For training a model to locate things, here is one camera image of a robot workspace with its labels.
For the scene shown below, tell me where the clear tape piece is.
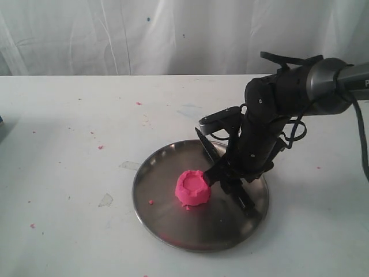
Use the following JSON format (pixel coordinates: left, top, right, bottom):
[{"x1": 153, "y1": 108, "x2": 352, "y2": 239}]
[
  {"x1": 119, "y1": 160, "x2": 141, "y2": 171},
  {"x1": 98, "y1": 193, "x2": 114, "y2": 208}
]

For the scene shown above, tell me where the pink dough piece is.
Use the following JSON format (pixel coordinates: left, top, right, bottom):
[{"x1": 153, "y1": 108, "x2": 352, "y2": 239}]
[{"x1": 175, "y1": 170, "x2": 211, "y2": 211}]

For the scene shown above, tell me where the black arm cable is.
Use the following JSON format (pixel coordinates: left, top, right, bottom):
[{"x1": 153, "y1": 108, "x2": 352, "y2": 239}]
[{"x1": 260, "y1": 51, "x2": 369, "y2": 183}]

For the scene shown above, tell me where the round steel plate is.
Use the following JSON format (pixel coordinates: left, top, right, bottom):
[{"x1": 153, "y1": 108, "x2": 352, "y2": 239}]
[{"x1": 132, "y1": 140, "x2": 269, "y2": 252}]

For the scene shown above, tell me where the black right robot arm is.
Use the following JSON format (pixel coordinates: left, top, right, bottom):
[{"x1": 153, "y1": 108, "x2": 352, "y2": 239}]
[{"x1": 197, "y1": 52, "x2": 368, "y2": 203}]

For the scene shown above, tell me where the white backdrop curtain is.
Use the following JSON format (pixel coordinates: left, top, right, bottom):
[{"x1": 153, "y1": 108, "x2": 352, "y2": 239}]
[{"x1": 1, "y1": 1, "x2": 368, "y2": 76}]

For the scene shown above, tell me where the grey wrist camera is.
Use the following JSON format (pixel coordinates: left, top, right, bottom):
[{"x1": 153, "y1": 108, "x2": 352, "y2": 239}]
[{"x1": 199, "y1": 106, "x2": 243, "y2": 135}]

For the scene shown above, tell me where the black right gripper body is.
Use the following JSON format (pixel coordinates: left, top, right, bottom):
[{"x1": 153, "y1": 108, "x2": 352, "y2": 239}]
[{"x1": 221, "y1": 111, "x2": 285, "y2": 182}]

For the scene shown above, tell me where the clear tape piece lower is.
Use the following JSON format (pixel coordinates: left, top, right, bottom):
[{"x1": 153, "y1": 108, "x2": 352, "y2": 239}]
[{"x1": 98, "y1": 193, "x2": 114, "y2": 208}]

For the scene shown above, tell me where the black serrated knife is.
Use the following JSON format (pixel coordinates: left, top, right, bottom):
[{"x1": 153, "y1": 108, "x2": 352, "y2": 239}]
[{"x1": 195, "y1": 128, "x2": 255, "y2": 213}]

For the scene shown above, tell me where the clear tape piece upper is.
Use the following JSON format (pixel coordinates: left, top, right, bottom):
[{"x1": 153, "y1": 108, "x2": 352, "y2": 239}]
[{"x1": 119, "y1": 160, "x2": 141, "y2": 171}]

